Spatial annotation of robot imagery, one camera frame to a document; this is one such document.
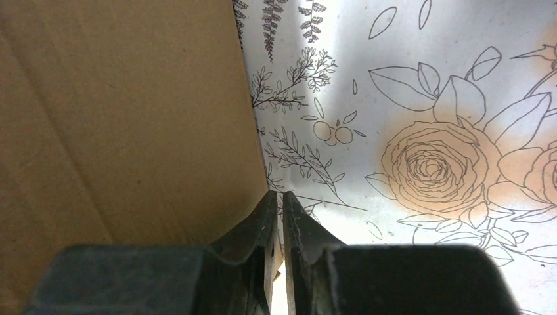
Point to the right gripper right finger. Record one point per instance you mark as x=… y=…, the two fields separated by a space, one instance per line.
x=307 y=275

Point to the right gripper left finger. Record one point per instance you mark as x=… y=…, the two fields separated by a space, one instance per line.
x=248 y=253

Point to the floral patterned table mat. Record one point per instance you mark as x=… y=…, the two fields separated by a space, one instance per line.
x=422 y=122

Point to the brown cardboard box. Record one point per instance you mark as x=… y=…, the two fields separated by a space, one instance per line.
x=122 y=122

